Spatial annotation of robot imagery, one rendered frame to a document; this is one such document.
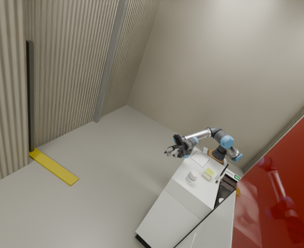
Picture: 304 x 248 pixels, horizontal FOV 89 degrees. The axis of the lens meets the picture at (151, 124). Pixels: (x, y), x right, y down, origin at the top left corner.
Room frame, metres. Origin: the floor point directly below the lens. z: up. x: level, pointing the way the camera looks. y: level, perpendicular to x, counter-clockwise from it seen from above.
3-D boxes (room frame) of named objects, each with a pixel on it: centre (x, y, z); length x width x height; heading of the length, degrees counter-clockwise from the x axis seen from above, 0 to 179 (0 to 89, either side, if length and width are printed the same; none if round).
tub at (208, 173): (1.07, -0.62, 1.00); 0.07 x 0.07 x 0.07; 62
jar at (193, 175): (0.93, -0.45, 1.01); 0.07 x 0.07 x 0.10
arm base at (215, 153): (1.64, -0.89, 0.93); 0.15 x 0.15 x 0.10
